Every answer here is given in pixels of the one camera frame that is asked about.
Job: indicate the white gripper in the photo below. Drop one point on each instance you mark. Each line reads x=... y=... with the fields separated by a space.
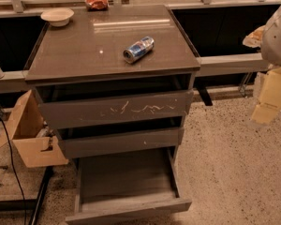
x=277 y=41

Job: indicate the blue silver redbull can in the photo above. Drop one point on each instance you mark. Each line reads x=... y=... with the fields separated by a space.
x=137 y=50

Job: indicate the grey top drawer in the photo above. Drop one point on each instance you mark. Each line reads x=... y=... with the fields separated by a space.
x=112 y=110

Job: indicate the grey drawer cabinet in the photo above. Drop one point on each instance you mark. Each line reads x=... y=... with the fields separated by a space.
x=142 y=16

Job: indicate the grey open bottom drawer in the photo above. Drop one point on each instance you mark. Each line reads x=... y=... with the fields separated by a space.
x=126 y=186

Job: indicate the grey middle drawer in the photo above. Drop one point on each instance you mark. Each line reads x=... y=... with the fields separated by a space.
x=131 y=141

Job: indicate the grey metal railing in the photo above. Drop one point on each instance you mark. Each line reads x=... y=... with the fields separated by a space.
x=234 y=63

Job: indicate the crumpled red chip bag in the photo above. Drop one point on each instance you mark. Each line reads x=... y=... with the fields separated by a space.
x=96 y=4

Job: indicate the white bowl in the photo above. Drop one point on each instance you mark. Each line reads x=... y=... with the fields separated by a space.
x=57 y=17

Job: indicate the open cardboard box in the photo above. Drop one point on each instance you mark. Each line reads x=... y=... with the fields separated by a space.
x=23 y=127

